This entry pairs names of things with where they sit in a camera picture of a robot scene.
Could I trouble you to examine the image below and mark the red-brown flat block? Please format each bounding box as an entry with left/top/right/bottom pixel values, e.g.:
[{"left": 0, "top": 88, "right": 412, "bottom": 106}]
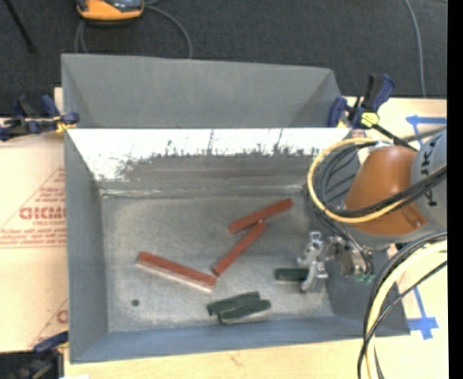
[
  {"left": 227, "top": 197, "right": 295, "bottom": 236},
  {"left": 135, "top": 250, "right": 218, "bottom": 295},
  {"left": 211, "top": 220, "right": 269, "bottom": 278}
]

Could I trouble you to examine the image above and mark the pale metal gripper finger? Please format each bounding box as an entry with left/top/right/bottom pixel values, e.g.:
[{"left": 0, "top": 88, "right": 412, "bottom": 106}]
[
  {"left": 300, "top": 261, "right": 330, "bottom": 294},
  {"left": 296, "top": 231, "right": 327, "bottom": 268}
]

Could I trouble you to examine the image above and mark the brown cardboard board red print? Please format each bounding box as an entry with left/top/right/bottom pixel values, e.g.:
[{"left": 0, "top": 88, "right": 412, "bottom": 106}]
[{"left": 0, "top": 126, "right": 71, "bottom": 355}]

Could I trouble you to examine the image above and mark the grey metal bin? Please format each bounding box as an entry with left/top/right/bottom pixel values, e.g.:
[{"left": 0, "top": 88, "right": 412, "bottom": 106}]
[{"left": 60, "top": 52, "right": 410, "bottom": 365}]

